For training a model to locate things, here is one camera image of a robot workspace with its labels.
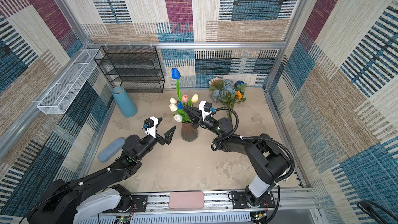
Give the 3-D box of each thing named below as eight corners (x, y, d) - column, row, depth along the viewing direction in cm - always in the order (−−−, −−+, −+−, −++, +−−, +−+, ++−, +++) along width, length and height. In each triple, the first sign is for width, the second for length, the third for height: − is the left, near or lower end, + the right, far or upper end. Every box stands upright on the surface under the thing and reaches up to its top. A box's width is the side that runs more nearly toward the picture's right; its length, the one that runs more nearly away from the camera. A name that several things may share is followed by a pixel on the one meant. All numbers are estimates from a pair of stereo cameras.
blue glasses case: (97, 159, 90) (94, 156, 87) (122, 137, 98) (120, 134, 96) (103, 164, 88) (100, 162, 85) (128, 142, 96) (126, 139, 93)
